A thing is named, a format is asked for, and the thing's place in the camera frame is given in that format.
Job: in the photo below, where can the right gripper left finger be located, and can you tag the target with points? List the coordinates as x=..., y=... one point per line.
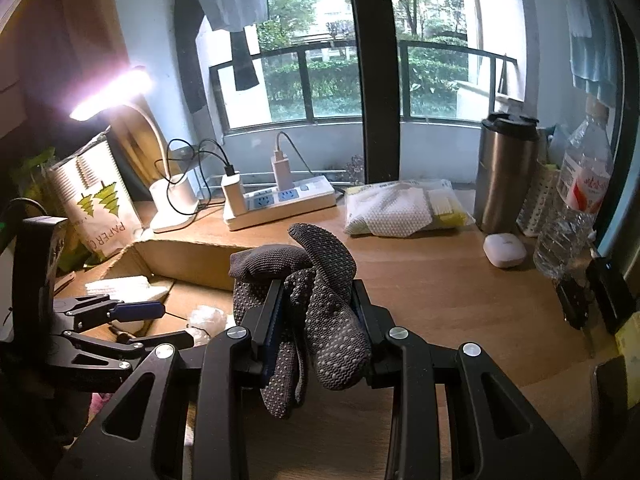
x=140, y=433

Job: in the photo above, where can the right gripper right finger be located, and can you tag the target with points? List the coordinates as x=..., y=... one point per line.
x=494, y=432

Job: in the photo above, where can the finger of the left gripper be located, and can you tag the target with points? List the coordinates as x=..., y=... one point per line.
x=87, y=364
x=87, y=312

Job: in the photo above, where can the dark grey dotted sock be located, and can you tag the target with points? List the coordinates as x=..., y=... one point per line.
x=319, y=328

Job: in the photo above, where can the white fluffy soft item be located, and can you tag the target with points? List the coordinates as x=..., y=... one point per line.
x=204, y=323

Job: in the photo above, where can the white folded towel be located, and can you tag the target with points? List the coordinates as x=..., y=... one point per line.
x=130, y=289

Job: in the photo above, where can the cardboard box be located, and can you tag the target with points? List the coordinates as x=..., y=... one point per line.
x=195, y=274

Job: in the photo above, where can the paper cup package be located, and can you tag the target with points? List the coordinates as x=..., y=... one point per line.
x=95, y=199

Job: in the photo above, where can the white desk lamp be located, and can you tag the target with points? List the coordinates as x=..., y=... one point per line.
x=121, y=100

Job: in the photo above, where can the plastic bag of white cloths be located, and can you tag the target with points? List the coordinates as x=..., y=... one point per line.
x=403, y=208

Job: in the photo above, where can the small white case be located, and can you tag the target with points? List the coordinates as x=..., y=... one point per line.
x=504, y=250

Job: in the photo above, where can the white power strip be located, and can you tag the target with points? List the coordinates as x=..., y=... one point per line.
x=271, y=204

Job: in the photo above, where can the white charger on strip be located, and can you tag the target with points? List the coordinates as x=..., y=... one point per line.
x=280, y=163

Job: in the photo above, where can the white perforated basket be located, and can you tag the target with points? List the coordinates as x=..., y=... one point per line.
x=538, y=200

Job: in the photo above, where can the black keys bundle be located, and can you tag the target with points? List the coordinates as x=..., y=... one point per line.
x=604, y=288

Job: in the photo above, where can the stainless steel tumbler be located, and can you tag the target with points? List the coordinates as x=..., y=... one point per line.
x=506, y=164

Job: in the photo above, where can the clear water bottle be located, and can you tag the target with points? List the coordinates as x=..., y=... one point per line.
x=583, y=181

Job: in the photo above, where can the black balcony railing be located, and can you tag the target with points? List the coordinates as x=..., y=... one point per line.
x=320, y=82

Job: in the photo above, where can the hanging grey shirt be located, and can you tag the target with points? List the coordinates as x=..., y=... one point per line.
x=234, y=16

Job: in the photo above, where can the hanging light blue towels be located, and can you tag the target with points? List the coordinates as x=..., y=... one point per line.
x=593, y=48

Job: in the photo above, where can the white charger with black cable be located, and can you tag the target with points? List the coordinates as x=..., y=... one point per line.
x=234, y=192

